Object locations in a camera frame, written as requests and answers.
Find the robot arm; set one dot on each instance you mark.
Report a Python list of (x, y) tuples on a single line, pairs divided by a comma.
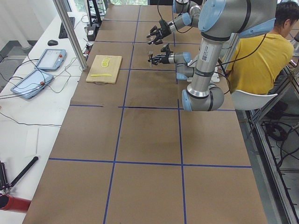
[(216, 21), (187, 11)]

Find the white plastic chair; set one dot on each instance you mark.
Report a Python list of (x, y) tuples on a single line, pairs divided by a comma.
[(247, 101)]

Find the teach pendant with red button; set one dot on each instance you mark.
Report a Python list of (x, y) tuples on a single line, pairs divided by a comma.
[(32, 84)]

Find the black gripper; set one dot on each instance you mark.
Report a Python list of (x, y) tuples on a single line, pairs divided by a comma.
[(163, 59), (162, 32)]

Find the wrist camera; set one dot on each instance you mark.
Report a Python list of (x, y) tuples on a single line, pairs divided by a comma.
[(164, 25)]

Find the yellow plastic knife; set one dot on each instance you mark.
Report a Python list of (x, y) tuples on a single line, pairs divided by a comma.
[(101, 75)]

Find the aluminium frame post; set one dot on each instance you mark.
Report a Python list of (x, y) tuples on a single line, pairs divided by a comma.
[(70, 32)]

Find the person in yellow shirt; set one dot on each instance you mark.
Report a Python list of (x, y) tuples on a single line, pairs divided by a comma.
[(257, 61)]

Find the wooden cutting board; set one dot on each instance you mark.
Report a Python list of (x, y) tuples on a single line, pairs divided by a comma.
[(96, 68)]

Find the red cylinder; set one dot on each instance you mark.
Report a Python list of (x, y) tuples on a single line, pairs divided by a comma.
[(14, 204)]

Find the black folded tripod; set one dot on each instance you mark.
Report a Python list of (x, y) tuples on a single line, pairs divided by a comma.
[(5, 185)]

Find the black computer mouse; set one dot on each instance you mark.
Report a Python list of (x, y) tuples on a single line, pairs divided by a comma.
[(52, 43)]

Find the steel jigger measuring cup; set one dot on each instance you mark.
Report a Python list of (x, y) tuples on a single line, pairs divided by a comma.
[(150, 58)]

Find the clear glass cup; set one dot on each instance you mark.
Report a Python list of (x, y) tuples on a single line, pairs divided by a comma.
[(150, 39)]

